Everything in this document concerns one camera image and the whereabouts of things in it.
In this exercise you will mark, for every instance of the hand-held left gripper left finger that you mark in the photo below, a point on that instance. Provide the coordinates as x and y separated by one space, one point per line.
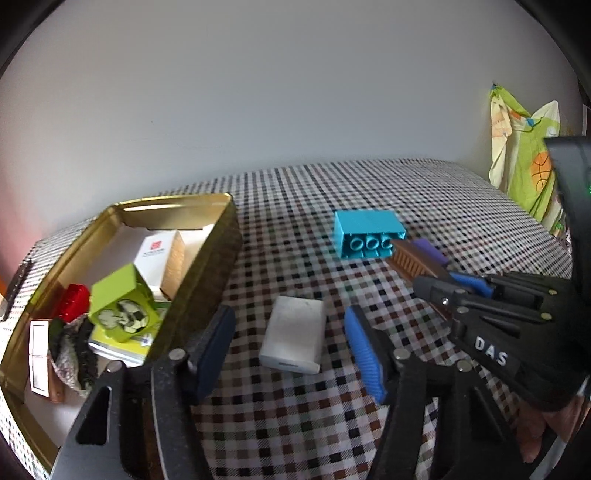
217 350

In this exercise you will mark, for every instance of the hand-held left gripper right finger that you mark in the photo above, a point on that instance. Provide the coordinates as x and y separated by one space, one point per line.
364 355

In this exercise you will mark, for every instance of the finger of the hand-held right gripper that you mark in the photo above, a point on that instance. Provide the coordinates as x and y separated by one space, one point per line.
473 285
438 293

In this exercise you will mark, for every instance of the brown hair brush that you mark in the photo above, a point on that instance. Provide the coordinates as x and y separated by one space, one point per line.
411 263

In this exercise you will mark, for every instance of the white power bank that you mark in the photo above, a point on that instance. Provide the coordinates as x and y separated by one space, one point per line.
295 332

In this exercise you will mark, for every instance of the gold metal tin box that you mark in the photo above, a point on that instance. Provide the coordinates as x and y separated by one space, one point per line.
212 258

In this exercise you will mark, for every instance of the teal toy building block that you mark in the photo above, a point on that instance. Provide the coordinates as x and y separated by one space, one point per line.
369 226

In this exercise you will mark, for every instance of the white box with red label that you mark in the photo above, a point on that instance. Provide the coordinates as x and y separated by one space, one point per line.
154 258

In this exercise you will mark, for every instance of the person's right hand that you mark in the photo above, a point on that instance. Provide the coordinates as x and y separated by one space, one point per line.
531 429

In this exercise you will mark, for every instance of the purple toy block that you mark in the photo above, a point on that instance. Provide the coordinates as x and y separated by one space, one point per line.
431 251

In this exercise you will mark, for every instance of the green and white flat box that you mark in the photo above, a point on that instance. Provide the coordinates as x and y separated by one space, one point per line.
120 353

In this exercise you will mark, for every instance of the green block with ball print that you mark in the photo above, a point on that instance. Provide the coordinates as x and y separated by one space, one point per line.
115 288

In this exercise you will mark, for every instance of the green printed quilt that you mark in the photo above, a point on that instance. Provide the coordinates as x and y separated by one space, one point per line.
521 152

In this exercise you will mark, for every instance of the red toy block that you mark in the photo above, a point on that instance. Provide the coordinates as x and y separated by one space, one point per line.
74 300

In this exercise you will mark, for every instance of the checkered bed cover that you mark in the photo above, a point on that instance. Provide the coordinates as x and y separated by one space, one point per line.
300 207

